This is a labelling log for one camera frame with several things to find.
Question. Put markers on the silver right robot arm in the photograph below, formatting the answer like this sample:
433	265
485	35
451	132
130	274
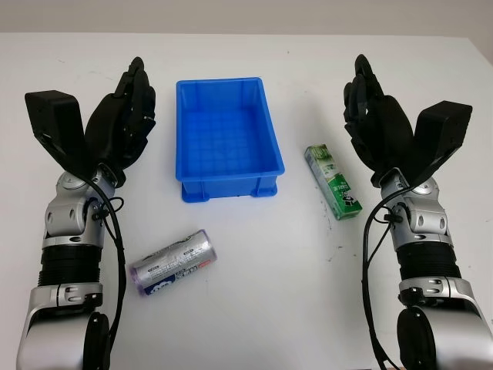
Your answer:
423	223

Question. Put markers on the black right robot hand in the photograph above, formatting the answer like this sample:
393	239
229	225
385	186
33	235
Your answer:
381	123

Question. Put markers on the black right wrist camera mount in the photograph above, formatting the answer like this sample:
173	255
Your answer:
443	127

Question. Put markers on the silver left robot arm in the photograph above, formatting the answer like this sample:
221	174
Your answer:
65	216

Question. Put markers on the green toothpaste box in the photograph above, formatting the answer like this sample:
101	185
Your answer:
335	185

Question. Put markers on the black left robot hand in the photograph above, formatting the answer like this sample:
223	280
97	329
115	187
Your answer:
115	123

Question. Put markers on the silver bag roll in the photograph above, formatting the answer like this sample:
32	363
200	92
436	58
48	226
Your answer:
173	262

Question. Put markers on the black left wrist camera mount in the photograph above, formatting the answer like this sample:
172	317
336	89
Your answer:
54	115

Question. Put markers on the blue plastic tray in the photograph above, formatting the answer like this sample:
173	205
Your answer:
227	131

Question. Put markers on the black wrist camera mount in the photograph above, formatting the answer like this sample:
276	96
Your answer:
443	127
54	115

